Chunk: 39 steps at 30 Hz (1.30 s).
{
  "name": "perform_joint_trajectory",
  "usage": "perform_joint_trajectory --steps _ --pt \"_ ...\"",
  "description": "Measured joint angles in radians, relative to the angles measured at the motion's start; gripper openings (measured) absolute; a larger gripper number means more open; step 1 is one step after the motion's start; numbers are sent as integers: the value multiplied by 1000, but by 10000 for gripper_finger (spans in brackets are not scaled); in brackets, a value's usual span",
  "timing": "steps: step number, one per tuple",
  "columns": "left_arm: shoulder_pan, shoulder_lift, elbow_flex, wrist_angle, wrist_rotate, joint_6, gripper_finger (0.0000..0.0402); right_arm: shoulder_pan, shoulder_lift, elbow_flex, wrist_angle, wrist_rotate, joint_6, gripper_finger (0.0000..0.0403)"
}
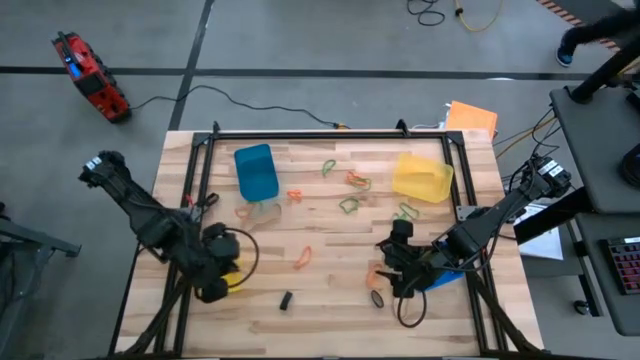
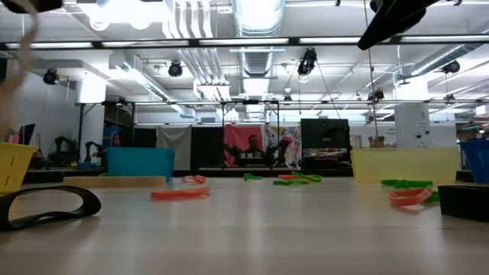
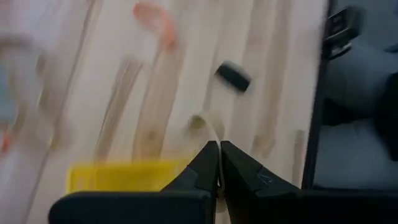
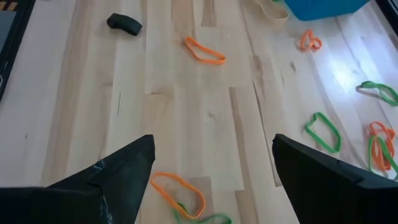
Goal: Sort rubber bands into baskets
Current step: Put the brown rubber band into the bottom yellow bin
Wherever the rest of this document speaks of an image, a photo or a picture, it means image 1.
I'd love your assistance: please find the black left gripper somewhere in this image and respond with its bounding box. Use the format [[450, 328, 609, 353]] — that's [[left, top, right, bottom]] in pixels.
[[192, 222, 242, 305]]

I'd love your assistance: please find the white charger cable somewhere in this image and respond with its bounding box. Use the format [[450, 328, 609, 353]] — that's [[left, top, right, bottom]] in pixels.
[[423, 102, 454, 132]]

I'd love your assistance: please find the black round desk object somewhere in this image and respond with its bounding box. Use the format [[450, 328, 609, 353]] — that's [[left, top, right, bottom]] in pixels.
[[619, 144, 640, 190]]

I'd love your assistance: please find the grey metal stand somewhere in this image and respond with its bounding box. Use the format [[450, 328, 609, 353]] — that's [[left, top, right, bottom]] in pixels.
[[0, 199, 83, 360]]

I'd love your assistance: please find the coiled black floor cable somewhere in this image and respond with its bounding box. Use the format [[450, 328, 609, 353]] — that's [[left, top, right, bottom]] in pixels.
[[405, 0, 447, 28]]

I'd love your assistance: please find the blue perforated plastic basket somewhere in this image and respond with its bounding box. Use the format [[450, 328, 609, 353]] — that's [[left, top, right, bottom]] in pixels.
[[424, 242, 466, 292]]

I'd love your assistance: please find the grey side desk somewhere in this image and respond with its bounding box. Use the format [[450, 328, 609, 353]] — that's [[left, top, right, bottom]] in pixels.
[[549, 84, 640, 337]]

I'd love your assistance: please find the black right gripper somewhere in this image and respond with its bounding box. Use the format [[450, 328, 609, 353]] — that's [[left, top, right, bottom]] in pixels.
[[374, 218, 451, 301]]

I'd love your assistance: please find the black round pole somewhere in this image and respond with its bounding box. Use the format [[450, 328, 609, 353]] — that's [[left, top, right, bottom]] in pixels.
[[569, 42, 640, 105]]

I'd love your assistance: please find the orange black striped strip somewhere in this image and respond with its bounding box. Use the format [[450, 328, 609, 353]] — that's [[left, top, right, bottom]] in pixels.
[[537, 0, 624, 51]]

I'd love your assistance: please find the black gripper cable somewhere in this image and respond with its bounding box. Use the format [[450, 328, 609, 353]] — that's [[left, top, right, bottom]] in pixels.
[[397, 287, 429, 330], [223, 227, 260, 290]]

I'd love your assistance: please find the orange power cable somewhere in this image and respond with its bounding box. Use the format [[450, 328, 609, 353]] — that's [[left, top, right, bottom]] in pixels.
[[494, 115, 557, 160]]

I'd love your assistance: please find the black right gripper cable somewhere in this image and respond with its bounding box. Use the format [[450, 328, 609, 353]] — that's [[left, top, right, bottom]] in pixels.
[[397, 287, 429, 330]]

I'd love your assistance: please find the red black portable device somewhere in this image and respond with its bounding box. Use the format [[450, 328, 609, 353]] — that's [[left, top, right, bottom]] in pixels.
[[51, 30, 133, 124]]

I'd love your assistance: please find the white paper sheet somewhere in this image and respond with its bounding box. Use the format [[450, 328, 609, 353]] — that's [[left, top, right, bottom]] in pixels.
[[517, 202, 565, 261]]

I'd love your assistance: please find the teal plastic basket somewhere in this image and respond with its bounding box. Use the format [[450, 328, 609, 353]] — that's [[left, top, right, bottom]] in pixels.
[[233, 143, 280, 203]]

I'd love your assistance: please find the person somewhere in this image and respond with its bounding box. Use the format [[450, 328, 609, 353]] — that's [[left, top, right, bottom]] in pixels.
[[554, 4, 640, 69]]

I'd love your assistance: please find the black cable bundle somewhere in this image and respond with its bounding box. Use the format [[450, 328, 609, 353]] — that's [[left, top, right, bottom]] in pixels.
[[492, 107, 564, 191]]

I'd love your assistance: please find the cream translucent rubber band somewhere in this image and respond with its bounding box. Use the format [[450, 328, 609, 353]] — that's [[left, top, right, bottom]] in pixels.
[[248, 202, 284, 226]]

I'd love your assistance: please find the black backlit keyboard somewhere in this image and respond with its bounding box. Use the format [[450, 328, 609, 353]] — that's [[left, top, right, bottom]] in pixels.
[[599, 235, 640, 296]]

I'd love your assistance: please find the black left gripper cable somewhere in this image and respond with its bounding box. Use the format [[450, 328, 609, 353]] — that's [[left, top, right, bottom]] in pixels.
[[223, 227, 260, 290]]

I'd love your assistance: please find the yellow translucent plastic basket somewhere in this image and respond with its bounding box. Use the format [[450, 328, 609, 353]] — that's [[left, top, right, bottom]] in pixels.
[[392, 152, 455, 204]]

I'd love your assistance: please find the long black floor cable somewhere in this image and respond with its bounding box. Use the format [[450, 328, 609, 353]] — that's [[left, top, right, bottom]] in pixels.
[[128, 83, 346, 129]]

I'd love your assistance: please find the yellow floor cable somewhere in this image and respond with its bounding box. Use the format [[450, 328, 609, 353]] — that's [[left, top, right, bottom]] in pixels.
[[452, 0, 505, 33]]

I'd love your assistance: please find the orange paper folder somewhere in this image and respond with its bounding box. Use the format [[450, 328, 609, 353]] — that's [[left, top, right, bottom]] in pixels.
[[444, 100, 500, 140]]

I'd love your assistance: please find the yellow perforated plastic basket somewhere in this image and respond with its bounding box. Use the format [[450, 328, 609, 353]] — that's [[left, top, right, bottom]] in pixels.
[[221, 259, 245, 295]]

